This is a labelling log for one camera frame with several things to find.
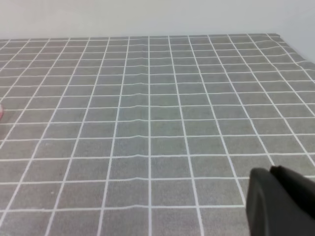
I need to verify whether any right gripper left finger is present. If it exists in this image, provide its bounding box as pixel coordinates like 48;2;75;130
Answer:
246;168;315;236

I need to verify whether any pink white wavy towel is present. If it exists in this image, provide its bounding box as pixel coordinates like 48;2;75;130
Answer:
0;104;4;120

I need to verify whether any grey grid tablecloth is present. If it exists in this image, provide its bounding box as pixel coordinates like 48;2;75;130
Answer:
0;34;315;236

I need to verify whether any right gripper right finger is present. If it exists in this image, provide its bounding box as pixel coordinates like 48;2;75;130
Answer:
270;166;315;219

